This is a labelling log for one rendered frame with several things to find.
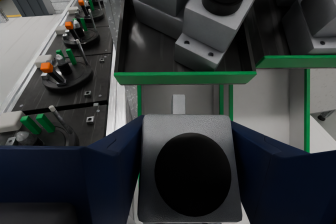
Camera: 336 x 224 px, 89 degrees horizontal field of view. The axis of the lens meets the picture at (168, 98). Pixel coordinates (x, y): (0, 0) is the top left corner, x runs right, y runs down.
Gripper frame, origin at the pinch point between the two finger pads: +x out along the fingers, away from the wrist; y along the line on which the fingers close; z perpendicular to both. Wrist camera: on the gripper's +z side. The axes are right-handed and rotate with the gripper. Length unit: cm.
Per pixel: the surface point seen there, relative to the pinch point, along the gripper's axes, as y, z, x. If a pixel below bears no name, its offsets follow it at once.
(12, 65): 69, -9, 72
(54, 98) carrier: 31, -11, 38
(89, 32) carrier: 32, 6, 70
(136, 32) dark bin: 4.4, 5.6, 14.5
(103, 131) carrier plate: 14.8, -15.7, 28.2
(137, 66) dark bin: 4.0, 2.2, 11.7
